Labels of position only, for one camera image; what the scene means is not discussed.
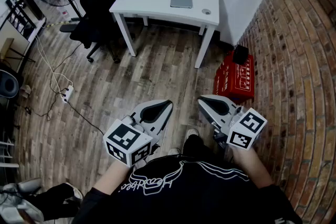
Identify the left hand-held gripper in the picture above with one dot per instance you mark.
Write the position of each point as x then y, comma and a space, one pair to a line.
123, 136

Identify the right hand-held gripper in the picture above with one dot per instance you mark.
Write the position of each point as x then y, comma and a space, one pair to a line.
249, 126

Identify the person's right forearm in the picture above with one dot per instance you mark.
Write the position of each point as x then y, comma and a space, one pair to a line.
252, 168

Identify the person's left forearm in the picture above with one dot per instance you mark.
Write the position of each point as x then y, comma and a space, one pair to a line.
113, 178

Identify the red box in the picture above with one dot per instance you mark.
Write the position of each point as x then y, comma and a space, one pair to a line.
236, 84

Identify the person's right shoe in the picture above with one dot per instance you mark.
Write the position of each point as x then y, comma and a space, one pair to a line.
192, 132

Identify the person's shoe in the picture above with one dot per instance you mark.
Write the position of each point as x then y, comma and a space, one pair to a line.
192, 132
174, 151
76, 191

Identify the person's left shoe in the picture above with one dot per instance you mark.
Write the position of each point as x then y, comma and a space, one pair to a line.
174, 151

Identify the person's black trousers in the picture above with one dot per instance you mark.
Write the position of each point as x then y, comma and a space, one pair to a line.
194, 147

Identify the small black box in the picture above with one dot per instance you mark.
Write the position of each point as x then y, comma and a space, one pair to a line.
240, 53

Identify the white power strip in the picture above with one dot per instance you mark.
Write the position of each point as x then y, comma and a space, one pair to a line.
67, 93

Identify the person's black shirt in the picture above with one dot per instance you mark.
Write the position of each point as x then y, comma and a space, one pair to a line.
197, 199

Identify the white desk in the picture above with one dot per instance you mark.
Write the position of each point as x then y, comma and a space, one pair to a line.
147, 0

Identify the black office chair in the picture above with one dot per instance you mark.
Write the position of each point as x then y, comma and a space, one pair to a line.
97, 8

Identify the black round bin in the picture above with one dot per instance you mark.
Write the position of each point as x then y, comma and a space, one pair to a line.
9, 84

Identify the white metal rack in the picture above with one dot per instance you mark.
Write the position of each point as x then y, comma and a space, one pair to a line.
8, 154

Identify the grey fabric bag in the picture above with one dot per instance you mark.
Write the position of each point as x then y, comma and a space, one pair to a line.
18, 202

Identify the black metal shelf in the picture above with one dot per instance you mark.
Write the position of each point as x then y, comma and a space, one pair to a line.
18, 15

